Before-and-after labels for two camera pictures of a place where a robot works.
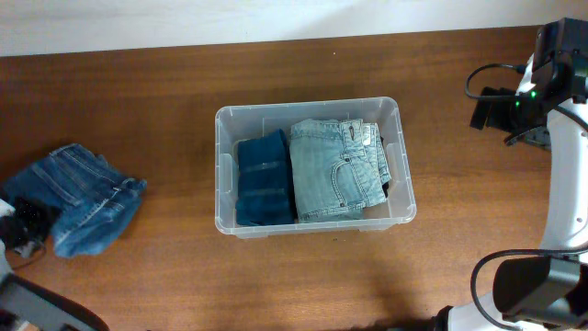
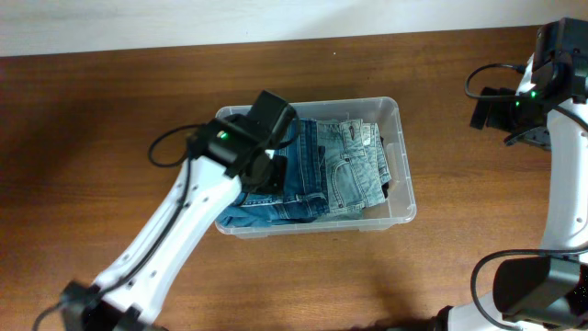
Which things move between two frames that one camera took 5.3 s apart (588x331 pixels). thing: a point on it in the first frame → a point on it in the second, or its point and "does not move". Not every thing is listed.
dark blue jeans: (96, 201) → (304, 195)
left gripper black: (21, 225) → (277, 172)
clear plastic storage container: (233, 121) does not move
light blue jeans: (338, 166) does not move
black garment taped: (387, 184) does not move
